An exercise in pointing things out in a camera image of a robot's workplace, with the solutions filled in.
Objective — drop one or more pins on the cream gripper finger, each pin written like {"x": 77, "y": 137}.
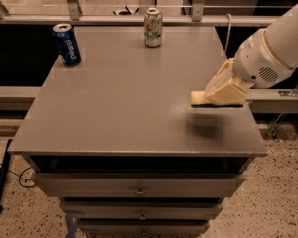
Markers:
{"x": 221, "y": 79}
{"x": 228, "y": 92}

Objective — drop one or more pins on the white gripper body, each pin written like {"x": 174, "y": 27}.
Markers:
{"x": 257, "y": 63}

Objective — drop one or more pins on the yellow wavy sponge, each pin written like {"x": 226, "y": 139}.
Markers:
{"x": 199, "y": 100}

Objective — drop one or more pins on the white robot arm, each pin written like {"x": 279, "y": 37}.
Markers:
{"x": 282, "y": 36}

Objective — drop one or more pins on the white green soda can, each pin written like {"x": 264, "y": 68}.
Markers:
{"x": 153, "y": 27}

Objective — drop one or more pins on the grey drawer cabinet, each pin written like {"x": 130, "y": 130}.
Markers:
{"x": 126, "y": 109}

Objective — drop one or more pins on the blue pepsi can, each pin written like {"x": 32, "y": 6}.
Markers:
{"x": 67, "y": 45}

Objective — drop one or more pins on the top grey drawer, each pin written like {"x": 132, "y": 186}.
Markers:
{"x": 138, "y": 185}

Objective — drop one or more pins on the grey drawer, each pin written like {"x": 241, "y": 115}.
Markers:
{"x": 142, "y": 210}
{"x": 138, "y": 185}
{"x": 143, "y": 227}

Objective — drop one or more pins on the middle grey drawer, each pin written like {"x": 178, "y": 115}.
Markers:
{"x": 142, "y": 210}

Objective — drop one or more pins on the bottom grey drawer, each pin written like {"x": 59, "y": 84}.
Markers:
{"x": 143, "y": 227}

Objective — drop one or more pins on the black bar on floor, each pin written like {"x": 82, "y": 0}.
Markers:
{"x": 4, "y": 170}

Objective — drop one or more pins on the metal railing frame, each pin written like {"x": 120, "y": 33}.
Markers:
{"x": 131, "y": 12}

